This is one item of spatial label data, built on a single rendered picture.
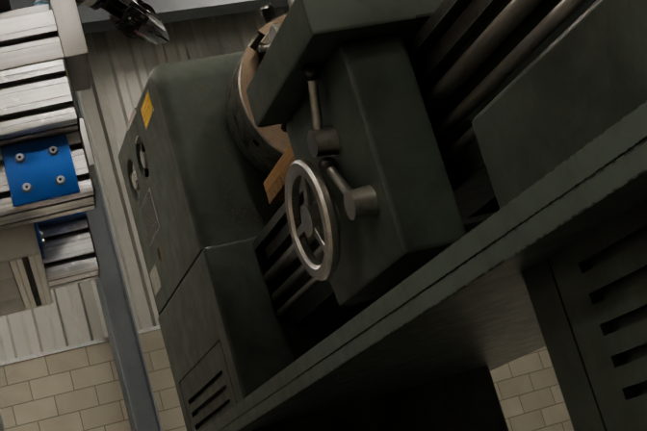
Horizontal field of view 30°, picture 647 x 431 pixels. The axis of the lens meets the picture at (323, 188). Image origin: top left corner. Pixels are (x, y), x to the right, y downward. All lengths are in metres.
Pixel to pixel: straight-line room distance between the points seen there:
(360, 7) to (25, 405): 10.80
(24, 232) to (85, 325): 10.56
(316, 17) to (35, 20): 0.47
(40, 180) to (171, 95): 0.71
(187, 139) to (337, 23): 0.95
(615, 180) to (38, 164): 0.97
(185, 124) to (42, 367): 9.90
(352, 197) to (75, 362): 10.85
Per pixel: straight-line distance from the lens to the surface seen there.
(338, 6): 1.41
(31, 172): 1.67
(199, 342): 2.44
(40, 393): 12.10
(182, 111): 2.32
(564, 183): 0.94
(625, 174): 0.87
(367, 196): 1.39
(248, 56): 2.22
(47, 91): 1.67
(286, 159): 1.93
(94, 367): 12.19
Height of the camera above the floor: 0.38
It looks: 14 degrees up
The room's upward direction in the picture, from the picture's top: 17 degrees counter-clockwise
